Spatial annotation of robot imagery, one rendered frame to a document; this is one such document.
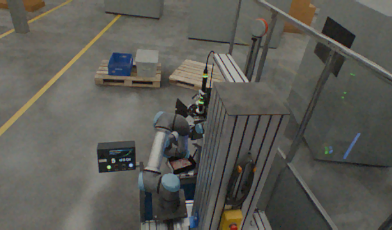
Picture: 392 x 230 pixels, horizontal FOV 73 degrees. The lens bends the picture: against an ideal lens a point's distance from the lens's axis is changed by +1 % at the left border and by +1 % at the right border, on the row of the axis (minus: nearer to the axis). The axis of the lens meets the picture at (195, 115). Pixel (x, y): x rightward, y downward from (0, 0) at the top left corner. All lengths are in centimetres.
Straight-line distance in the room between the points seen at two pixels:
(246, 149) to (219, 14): 667
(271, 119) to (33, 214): 278
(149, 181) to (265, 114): 96
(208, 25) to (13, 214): 613
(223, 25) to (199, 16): 70
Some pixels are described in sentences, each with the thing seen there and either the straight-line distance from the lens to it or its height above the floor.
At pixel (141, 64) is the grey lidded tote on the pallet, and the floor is 40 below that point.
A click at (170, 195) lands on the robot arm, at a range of 173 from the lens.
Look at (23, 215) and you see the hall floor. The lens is 337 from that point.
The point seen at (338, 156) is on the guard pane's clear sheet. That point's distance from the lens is 201.
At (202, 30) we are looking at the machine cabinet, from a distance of 772.
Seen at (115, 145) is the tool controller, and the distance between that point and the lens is 197.
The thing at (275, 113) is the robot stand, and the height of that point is 203.
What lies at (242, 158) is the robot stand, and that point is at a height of 181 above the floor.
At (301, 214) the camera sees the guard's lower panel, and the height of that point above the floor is 78.
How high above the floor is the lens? 255
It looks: 35 degrees down
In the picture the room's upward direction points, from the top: 8 degrees clockwise
